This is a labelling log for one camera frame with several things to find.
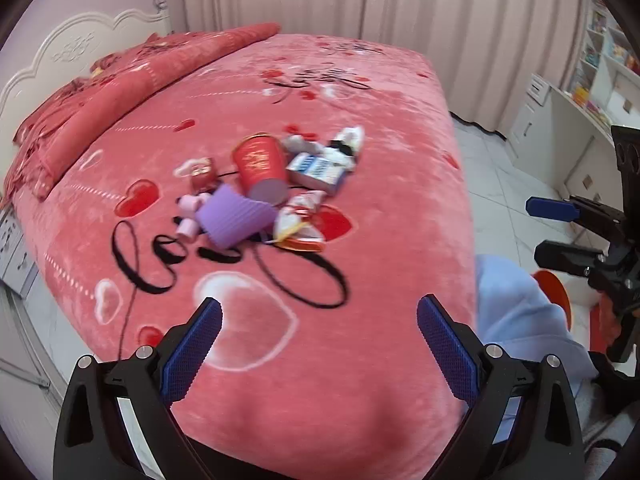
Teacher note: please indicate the red paper cup gold rim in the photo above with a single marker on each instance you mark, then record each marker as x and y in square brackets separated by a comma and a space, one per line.
[257, 165]

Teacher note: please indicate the crumpled red white wrapper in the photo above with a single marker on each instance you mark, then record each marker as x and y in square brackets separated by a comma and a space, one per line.
[299, 141]

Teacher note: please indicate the red folded quilt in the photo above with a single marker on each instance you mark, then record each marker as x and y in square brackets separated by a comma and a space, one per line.
[125, 85]

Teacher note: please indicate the white nightstand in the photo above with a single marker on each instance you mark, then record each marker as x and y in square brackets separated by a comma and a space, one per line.
[15, 250]

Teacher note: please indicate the small red box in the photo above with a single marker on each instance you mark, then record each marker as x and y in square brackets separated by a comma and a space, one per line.
[201, 175]

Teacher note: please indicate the white carved headboard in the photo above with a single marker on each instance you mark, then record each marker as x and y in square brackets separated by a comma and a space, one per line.
[60, 45]

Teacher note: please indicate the pink printed bed blanket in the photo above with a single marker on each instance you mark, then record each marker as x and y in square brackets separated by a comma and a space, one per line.
[300, 310]

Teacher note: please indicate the blue and white carton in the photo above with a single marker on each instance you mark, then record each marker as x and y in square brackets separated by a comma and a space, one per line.
[315, 172]

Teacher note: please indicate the white desk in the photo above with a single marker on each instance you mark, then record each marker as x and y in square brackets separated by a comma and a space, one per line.
[550, 130]

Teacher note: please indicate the orange trash bin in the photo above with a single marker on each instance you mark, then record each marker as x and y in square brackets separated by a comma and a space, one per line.
[555, 290]

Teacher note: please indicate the purple ribbed cup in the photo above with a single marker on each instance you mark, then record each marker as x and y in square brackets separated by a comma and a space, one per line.
[232, 217]

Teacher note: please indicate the small pink bottle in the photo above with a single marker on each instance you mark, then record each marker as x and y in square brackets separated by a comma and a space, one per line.
[190, 215]

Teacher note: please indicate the pale pink curtain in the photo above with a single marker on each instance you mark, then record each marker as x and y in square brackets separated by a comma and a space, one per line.
[400, 5]

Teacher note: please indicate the white bookshelf with books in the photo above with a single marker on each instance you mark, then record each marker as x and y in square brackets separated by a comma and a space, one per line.
[600, 60]

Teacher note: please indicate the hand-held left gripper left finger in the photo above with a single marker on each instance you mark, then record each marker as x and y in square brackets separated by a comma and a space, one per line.
[195, 345]

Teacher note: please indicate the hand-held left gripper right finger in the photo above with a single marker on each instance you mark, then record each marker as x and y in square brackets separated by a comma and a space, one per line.
[445, 345]

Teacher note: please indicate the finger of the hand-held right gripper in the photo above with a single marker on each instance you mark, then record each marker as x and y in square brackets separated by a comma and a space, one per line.
[550, 208]
[560, 255]

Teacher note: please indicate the red and white snack wrapper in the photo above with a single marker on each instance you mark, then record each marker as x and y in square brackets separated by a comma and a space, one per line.
[297, 225]

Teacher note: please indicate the light blue clothing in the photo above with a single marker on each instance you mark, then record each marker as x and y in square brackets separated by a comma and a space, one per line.
[520, 320]

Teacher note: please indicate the white and black wrapper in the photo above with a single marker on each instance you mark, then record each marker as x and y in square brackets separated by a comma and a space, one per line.
[345, 147]

